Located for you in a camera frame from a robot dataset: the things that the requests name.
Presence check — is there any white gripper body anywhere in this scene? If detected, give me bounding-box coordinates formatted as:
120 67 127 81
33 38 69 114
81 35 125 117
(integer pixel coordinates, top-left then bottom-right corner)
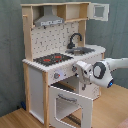
76 61 92 89

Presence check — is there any white oven door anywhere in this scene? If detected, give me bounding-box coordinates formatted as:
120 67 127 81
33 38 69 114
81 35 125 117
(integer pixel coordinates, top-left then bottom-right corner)
49 86 93 128

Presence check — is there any white microwave door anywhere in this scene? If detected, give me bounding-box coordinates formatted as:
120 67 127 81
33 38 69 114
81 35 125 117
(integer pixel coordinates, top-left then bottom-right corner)
87 3 109 21

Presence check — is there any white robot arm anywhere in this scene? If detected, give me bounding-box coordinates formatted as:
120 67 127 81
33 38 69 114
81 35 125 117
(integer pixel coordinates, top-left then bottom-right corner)
76 58 128 88

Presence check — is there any wooden toy kitchen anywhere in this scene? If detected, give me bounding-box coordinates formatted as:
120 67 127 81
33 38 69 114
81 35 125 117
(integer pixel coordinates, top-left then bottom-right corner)
22 2 105 128

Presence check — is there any right red stove knob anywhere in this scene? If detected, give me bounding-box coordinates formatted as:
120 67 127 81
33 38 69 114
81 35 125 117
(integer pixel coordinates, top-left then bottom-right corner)
71 65 78 73

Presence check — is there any red stove knob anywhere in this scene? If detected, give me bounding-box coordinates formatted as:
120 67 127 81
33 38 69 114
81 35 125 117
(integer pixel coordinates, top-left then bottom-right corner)
71 65 78 73
54 73 60 79

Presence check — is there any grey toy sink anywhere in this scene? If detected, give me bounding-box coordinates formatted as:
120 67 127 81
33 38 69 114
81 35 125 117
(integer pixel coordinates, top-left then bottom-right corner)
66 47 94 56

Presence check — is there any black toy faucet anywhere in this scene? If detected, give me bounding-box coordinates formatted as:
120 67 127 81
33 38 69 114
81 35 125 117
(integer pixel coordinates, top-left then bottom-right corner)
67 33 82 49

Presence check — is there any left red stove knob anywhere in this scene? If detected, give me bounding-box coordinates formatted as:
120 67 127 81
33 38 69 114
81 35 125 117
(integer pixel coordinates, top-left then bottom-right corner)
54 73 60 79

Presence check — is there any black toy stovetop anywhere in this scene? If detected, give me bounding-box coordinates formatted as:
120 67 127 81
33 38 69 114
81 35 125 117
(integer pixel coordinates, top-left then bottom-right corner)
34 53 71 67

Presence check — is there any grey range hood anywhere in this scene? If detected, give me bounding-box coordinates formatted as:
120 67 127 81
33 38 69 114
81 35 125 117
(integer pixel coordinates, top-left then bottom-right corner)
35 5 64 27

